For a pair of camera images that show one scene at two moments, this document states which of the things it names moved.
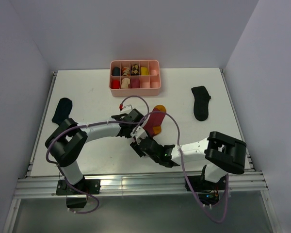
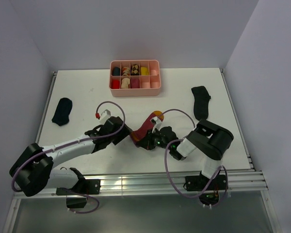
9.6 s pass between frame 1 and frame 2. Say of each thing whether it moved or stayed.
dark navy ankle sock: stayed
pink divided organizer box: stayed
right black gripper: moved
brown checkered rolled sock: stayed
